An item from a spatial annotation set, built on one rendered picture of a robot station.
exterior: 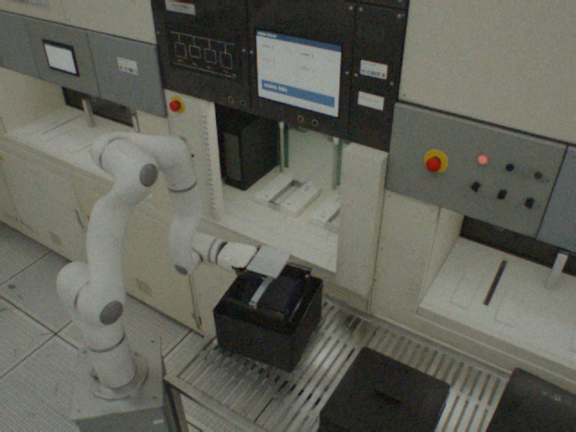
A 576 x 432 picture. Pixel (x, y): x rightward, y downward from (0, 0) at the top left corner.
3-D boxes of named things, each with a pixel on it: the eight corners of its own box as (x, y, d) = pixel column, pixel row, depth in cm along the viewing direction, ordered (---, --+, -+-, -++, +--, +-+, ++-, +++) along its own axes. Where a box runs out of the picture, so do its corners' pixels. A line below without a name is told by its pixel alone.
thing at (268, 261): (258, 296, 191) (255, 229, 172) (310, 312, 184) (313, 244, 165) (227, 345, 173) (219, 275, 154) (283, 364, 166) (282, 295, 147)
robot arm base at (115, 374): (85, 404, 155) (69, 367, 144) (90, 355, 170) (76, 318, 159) (148, 394, 158) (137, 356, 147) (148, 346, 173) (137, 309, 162)
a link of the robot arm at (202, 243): (204, 252, 161) (219, 232, 167) (168, 241, 165) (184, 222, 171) (209, 270, 167) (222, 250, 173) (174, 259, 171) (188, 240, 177)
